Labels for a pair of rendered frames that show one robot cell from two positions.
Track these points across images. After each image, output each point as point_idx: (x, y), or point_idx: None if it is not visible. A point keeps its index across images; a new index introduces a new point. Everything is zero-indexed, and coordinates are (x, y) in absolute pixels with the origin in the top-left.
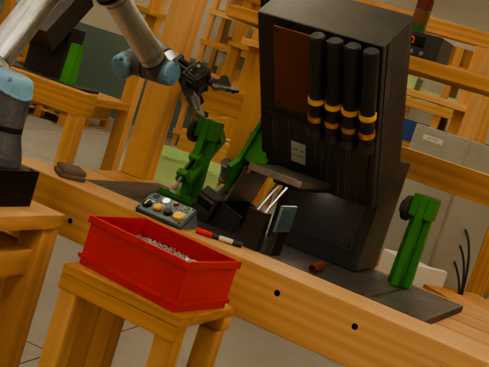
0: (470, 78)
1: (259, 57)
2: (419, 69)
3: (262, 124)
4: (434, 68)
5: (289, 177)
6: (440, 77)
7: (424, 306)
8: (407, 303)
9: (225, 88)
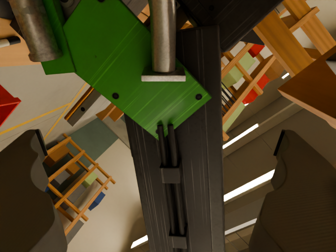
0: (288, 97)
1: (145, 225)
2: (304, 104)
3: (128, 132)
4: (301, 104)
5: (99, 112)
6: (293, 97)
7: (142, 3)
8: (132, 10)
9: (272, 180)
